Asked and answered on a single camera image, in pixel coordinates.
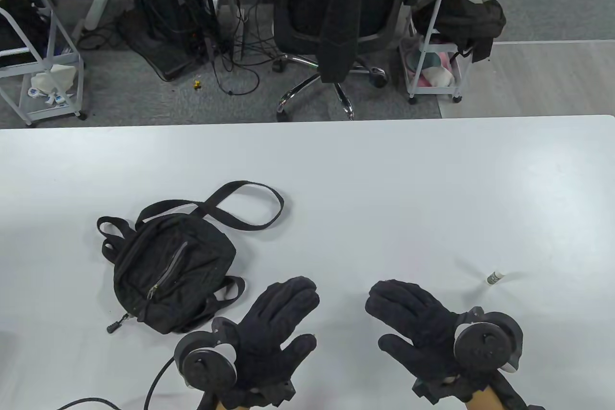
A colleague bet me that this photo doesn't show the black floor cable bundle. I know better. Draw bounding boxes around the black floor cable bundle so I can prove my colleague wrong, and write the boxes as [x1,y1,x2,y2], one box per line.
[211,0,277,96]

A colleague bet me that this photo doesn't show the black corduroy backpack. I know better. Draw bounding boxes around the black corduroy backpack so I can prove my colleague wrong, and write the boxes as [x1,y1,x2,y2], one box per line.
[97,181,285,335]

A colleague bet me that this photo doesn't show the pink cloth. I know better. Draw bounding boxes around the pink cloth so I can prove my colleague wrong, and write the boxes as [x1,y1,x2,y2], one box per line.
[415,51,458,89]

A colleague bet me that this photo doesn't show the person's left hand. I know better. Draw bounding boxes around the person's left hand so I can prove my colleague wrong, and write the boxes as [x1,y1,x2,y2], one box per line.
[211,276,321,409]

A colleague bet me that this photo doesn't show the white plush item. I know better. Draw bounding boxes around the white plush item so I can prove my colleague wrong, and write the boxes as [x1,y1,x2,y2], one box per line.
[422,66,455,88]

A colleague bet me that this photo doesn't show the black round tracking controller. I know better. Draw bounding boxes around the black round tracking controller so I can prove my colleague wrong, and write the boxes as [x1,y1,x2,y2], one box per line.
[174,331,239,389]
[454,307,524,375]

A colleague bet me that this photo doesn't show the black bag in rack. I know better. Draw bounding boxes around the black bag in rack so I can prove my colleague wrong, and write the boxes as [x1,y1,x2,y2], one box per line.
[0,0,51,69]

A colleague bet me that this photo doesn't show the white metal wire rack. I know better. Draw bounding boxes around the white metal wire rack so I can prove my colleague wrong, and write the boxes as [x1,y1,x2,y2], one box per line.
[0,0,88,127]

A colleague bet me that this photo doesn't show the teal bowl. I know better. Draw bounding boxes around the teal bowl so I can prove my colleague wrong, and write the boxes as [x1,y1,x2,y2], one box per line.
[407,51,441,73]

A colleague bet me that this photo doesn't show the black bag on cart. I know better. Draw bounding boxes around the black bag on cart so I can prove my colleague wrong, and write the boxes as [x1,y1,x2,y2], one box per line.
[413,0,507,63]

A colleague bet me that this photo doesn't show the white crumpled bag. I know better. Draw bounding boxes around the white crumpled bag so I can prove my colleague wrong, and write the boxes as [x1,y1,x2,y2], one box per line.
[31,64,78,94]

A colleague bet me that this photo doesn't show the black braided cable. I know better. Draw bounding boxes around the black braided cable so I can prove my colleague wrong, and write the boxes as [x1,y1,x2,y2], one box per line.
[58,355,176,410]

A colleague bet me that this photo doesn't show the person's right forearm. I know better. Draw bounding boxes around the person's right forearm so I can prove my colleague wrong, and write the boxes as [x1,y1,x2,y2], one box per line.
[467,388,501,410]

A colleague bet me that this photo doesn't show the white rolling cart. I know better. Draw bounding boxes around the white rolling cart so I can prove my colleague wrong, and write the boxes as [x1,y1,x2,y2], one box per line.
[400,0,465,105]

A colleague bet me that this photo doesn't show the person's right hand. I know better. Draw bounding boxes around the person's right hand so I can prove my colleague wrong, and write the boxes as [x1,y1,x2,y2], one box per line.
[365,279,503,402]

